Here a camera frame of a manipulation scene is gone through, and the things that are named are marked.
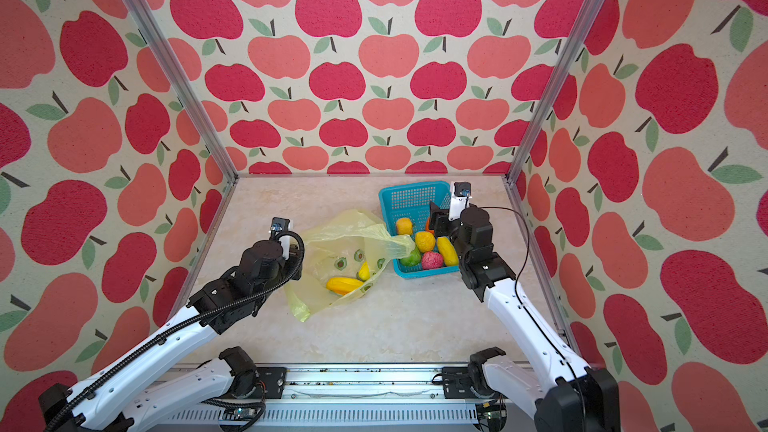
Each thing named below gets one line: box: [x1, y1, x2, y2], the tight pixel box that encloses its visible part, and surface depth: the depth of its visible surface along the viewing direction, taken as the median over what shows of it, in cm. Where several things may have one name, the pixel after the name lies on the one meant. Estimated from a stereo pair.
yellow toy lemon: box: [437, 236, 459, 267], surface depth 97 cm
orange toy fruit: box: [396, 217, 413, 235], surface depth 100 cm
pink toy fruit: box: [422, 251, 444, 270], surface depth 92 cm
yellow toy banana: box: [359, 260, 371, 281], surface depth 92 cm
